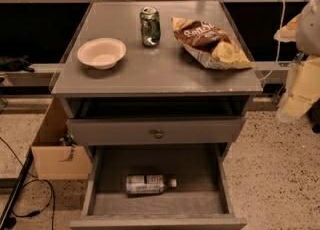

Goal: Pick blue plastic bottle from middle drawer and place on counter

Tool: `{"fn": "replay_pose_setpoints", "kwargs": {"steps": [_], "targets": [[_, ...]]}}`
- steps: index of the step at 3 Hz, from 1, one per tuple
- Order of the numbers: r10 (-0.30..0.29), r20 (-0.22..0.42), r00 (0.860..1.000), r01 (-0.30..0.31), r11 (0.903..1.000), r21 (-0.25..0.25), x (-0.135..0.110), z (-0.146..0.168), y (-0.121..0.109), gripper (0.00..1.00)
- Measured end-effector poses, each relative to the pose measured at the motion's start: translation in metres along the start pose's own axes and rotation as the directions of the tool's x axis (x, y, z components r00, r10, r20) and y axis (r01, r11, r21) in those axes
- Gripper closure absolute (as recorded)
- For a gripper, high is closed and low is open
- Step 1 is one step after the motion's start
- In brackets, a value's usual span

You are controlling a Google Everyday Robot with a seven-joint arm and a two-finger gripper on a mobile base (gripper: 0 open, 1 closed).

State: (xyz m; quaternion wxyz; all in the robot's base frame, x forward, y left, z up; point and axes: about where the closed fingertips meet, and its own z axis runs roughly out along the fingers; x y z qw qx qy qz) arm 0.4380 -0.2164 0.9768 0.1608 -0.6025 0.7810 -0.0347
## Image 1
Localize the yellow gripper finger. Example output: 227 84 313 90
276 56 320 123
274 15 300 43

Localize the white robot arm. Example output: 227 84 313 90
274 0 320 123

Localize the closed grey top drawer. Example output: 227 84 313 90
67 117 245 146

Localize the grey drawer cabinet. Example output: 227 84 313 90
49 0 264 230

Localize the round brass drawer knob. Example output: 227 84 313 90
154 130 163 139

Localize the open grey middle drawer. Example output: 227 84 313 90
70 144 246 230

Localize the brown yellow chip bag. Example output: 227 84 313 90
172 17 253 70

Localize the green soda can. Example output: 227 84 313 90
140 6 161 47

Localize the white paper bowl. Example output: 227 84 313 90
77 38 126 70

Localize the cardboard box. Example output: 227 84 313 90
31 99 91 180

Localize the black object on ledge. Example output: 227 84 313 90
0 55 34 72

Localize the black floor cable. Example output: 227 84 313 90
0 136 56 230

